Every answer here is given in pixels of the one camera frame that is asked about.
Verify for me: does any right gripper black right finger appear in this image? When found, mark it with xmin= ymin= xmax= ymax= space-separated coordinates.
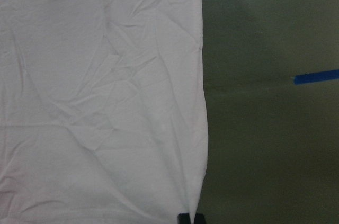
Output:
xmin=194 ymin=213 xmax=206 ymax=224

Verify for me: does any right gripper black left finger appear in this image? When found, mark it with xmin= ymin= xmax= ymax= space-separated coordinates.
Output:
xmin=177 ymin=213 xmax=190 ymax=224

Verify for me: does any pink Snoopy t-shirt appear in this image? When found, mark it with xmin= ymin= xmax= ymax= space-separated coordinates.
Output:
xmin=1 ymin=0 xmax=208 ymax=223

